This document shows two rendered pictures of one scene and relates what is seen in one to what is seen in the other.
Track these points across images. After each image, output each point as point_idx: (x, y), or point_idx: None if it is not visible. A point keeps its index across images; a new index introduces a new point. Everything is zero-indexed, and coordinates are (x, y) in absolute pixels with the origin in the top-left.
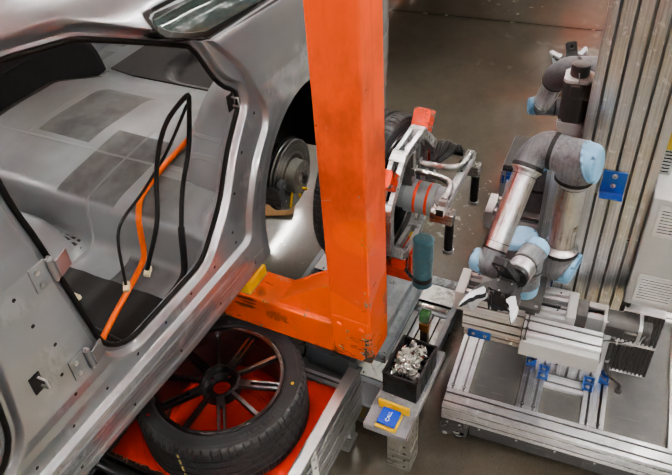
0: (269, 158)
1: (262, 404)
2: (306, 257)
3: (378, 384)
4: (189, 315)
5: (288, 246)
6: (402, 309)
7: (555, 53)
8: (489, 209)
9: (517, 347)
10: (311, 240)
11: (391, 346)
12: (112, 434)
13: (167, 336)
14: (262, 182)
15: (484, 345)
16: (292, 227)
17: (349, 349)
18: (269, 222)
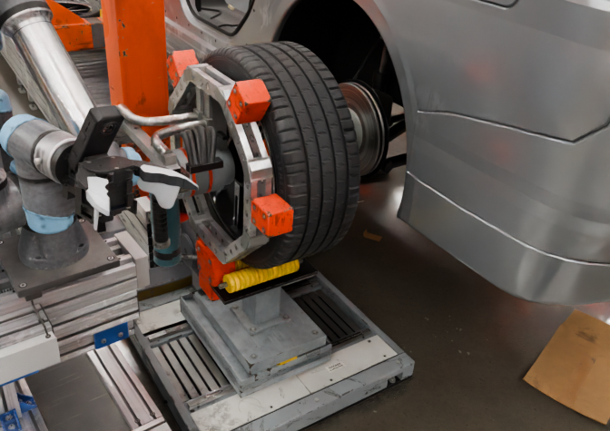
0: (278, 17)
1: None
2: (419, 359)
3: (166, 298)
4: (204, 46)
5: (454, 354)
6: (221, 345)
7: (166, 171)
8: (122, 235)
9: (43, 378)
10: (454, 379)
11: (188, 316)
12: (171, 47)
13: (195, 39)
14: (267, 32)
15: (83, 354)
16: (496, 374)
17: None
18: (520, 358)
